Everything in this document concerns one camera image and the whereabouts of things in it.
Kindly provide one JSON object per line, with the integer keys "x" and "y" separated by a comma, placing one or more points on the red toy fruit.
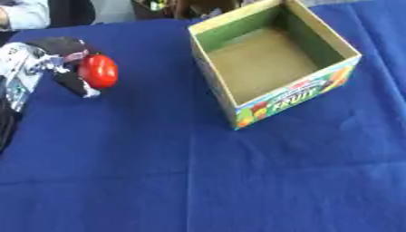
{"x": 98, "y": 71}

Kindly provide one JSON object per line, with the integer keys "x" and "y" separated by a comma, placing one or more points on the open cardboard box green inside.
{"x": 269, "y": 60}

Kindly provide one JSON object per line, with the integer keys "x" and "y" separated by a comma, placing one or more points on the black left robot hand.
{"x": 62, "y": 46}

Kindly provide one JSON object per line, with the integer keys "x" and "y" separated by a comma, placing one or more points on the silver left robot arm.
{"x": 21, "y": 72}

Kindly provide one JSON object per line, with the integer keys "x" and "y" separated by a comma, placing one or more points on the person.
{"x": 24, "y": 13}

